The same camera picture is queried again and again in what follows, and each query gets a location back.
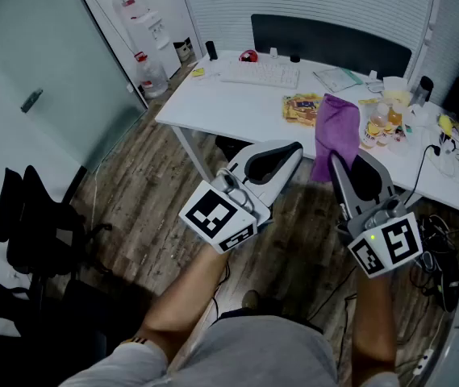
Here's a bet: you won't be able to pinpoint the person's left forearm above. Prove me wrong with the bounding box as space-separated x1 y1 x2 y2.
134 243 231 366

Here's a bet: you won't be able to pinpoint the white folded paper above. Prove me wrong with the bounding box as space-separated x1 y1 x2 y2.
382 76 410 92

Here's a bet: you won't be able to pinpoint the frosted glass door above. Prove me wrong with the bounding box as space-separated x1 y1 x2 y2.
0 0 149 173

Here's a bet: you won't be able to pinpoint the yellow banana-shaped object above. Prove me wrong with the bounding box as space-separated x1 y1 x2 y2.
437 114 454 139

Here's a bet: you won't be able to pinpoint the metal door handle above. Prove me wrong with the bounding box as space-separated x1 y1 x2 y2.
20 88 44 114

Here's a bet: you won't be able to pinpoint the person's grey shirt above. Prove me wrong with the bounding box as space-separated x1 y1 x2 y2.
57 315 402 387

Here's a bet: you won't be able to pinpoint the clear water jug red cap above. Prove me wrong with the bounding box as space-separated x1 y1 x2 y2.
133 51 169 99

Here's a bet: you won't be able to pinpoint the purple cloth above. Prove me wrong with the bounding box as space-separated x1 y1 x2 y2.
310 93 362 183

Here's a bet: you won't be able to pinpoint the orange drink bottle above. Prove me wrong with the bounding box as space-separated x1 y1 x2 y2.
376 102 403 148

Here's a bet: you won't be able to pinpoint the tangle of black cables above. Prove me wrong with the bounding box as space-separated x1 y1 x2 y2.
408 214 459 314

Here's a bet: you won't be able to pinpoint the clear dispenser water bottle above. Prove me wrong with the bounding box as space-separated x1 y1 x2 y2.
111 0 149 20

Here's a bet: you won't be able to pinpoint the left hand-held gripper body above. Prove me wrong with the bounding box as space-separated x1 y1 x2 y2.
178 160 274 254

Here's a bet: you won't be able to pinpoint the person's black shorts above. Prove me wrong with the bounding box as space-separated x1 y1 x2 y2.
217 296 323 336

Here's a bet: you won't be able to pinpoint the small white bucket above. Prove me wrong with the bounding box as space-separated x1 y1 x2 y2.
173 38 193 63

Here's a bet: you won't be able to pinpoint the black floor cable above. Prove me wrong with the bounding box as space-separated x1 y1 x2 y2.
308 264 358 322

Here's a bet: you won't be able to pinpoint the thin black cable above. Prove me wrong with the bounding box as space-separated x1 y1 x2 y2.
211 258 231 322

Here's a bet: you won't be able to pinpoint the thin white floor cable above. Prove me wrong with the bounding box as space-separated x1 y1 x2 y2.
90 163 101 233

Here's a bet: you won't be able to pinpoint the white keyboard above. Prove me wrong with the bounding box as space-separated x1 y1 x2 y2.
219 59 301 90

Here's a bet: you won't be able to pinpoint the yellow tea bottle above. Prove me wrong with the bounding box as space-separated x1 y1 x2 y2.
360 102 390 151

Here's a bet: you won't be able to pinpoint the person's brown shoe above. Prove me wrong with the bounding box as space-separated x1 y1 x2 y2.
241 289 261 310

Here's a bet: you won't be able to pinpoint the transparent document folder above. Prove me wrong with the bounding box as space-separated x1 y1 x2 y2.
312 66 364 94

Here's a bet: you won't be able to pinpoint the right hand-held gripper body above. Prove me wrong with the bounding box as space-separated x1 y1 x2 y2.
336 194 423 278

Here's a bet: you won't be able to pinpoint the white power strip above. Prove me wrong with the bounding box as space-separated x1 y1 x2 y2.
412 347 435 377

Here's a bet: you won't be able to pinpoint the white water dispenser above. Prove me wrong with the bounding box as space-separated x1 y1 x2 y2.
126 10 182 81

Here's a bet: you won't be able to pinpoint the clear plastic food bag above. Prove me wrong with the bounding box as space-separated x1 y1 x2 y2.
382 89 412 106

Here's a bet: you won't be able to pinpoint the black office chair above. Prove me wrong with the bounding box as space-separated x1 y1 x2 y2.
0 164 114 387

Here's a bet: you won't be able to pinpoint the person's right forearm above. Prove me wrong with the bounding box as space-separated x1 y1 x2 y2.
349 270 399 378

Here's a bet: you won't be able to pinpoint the dark grey partition screen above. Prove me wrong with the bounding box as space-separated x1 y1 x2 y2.
250 13 413 81

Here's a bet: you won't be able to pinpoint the black cable with plug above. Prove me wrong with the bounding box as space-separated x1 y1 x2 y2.
404 144 442 207

